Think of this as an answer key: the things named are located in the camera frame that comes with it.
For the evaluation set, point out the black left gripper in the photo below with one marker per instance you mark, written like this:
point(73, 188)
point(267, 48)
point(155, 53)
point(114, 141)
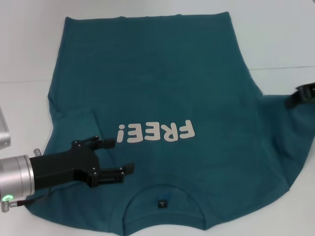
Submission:
point(64, 166)

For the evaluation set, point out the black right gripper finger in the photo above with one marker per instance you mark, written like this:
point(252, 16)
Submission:
point(300, 99)
point(308, 89)

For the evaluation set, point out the left wrist camera housing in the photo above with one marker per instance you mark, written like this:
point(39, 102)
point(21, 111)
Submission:
point(4, 137)

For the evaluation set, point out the teal shirt with FREE print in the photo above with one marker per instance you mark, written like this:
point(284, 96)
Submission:
point(160, 81)

